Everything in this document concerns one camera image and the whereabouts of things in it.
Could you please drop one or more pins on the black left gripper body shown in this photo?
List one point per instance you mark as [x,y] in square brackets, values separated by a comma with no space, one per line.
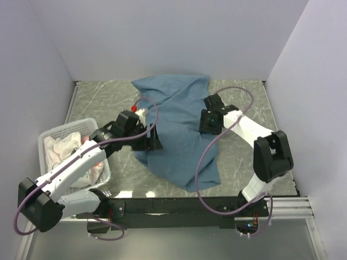
[139,143]

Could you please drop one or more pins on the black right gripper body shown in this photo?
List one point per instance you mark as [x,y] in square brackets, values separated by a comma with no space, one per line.
[207,123]

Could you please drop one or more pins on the blue fabric pillowcase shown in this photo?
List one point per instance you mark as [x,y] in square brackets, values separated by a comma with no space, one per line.
[174,103]

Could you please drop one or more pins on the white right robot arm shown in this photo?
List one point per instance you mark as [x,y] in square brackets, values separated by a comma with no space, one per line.
[272,157]

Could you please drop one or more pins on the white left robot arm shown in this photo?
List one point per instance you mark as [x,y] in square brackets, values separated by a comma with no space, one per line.
[54,184]

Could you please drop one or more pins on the white plastic laundry basket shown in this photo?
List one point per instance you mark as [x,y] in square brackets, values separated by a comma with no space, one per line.
[85,127]

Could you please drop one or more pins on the pink cloth in basket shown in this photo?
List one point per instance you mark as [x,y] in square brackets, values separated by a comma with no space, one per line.
[85,139]

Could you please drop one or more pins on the white printed cloth in basket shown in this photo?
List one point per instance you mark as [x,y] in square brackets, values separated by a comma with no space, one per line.
[58,150]

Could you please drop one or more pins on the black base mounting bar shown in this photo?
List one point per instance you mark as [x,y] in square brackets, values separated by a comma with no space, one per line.
[133,213]

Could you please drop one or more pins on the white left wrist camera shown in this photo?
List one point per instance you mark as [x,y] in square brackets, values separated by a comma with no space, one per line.
[141,112]

